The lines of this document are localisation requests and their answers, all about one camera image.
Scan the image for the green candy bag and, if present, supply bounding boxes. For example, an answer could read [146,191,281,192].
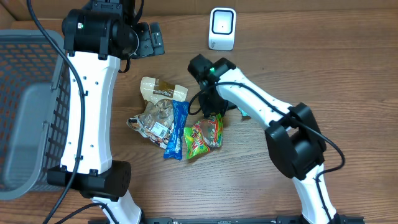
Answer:
[183,114,223,159]

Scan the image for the blue snack bar wrapper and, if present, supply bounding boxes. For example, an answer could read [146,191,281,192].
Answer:
[164,100,189,161]

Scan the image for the grey plastic mesh basket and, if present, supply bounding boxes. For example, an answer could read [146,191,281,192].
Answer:
[1,29,70,200]

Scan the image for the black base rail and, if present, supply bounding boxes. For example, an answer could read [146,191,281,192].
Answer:
[142,214,365,224]

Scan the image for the white barcode scanner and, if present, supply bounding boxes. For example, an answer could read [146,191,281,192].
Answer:
[208,7,236,51]

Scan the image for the teal tissue pack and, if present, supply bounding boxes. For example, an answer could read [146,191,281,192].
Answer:
[238,107,249,117]

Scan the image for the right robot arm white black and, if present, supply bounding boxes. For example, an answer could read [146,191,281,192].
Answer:
[187,54,338,223]

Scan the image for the brown nut snack bag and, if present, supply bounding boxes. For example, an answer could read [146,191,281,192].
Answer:
[127,77,188,149]

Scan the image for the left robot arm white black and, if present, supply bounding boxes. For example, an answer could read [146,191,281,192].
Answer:
[47,0,164,223]

